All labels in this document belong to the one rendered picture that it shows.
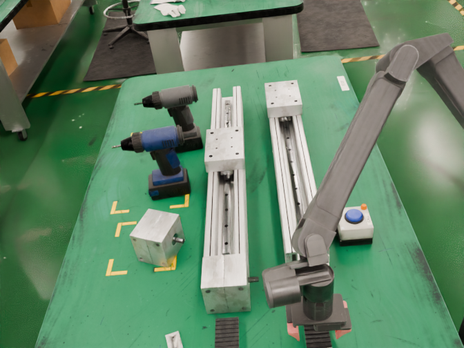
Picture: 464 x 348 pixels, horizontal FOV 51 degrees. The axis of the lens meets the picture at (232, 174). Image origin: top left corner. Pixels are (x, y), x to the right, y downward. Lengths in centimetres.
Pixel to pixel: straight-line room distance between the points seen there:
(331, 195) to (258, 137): 76
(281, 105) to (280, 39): 130
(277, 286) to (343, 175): 23
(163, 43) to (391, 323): 211
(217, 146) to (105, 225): 39
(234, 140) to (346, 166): 56
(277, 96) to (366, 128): 70
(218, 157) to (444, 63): 64
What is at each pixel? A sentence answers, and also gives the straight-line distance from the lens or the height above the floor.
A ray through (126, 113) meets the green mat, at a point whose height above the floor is 78.
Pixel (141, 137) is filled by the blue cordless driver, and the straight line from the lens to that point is 134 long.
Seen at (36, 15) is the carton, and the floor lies 32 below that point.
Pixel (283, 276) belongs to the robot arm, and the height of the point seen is 101.
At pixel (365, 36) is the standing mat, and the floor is 2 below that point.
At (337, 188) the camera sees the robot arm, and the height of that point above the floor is 112.
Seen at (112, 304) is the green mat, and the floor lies 78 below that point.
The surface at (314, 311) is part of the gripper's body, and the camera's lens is 95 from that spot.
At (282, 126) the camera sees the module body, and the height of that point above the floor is 83.
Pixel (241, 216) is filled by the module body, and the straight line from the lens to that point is 122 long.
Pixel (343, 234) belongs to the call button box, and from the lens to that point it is 122.
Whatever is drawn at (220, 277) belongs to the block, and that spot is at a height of 87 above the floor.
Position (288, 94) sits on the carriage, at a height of 90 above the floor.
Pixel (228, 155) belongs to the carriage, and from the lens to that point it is 135.
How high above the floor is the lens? 171
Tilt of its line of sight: 39 degrees down
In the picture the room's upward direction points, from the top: 8 degrees counter-clockwise
